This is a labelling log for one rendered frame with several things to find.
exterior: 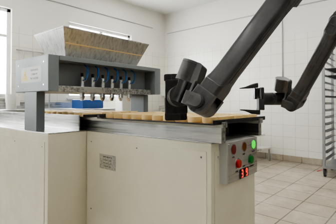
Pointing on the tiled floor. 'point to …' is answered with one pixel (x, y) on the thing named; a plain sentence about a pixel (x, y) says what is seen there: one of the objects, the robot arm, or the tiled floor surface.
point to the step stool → (264, 148)
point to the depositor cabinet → (42, 175)
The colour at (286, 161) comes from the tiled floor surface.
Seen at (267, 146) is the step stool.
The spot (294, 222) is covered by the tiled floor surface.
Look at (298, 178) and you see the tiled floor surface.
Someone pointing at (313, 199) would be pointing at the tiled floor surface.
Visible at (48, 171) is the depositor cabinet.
